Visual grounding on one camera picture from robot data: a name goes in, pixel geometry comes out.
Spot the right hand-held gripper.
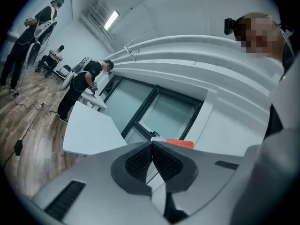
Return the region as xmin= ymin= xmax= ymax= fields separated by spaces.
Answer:
xmin=231 ymin=127 xmax=300 ymax=225

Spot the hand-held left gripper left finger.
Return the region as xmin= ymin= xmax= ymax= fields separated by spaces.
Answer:
xmin=110 ymin=141 xmax=153 ymax=196

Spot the rectangular ceiling light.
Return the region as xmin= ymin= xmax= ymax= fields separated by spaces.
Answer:
xmin=104 ymin=10 xmax=120 ymax=31

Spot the long black floor cable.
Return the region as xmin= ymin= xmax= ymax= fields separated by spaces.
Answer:
xmin=0 ymin=106 xmax=51 ymax=171

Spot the red watermelon slice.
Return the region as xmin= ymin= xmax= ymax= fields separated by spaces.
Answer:
xmin=165 ymin=138 xmax=195 ymax=150

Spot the black framed frosted window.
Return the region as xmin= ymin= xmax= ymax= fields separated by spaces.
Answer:
xmin=98 ymin=75 xmax=204 ymax=147

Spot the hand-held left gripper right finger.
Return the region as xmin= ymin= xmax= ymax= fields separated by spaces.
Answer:
xmin=151 ymin=140 xmax=199 ymax=195

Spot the person's head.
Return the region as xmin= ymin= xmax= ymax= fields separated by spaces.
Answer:
xmin=234 ymin=12 xmax=296 ymax=60

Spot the black head-mounted camera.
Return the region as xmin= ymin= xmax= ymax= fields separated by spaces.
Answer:
xmin=224 ymin=17 xmax=237 ymax=36

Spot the black folding chair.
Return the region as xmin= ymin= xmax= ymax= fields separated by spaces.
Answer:
xmin=52 ymin=64 xmax=73 ymax=82

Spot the black power adapter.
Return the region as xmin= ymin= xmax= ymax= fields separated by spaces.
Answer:
xmin=13 ymin=139 xmax=24 ymax=157

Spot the white work table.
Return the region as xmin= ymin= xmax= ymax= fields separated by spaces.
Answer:
xmin=62 ymin=101 xmax=128 ymax=156

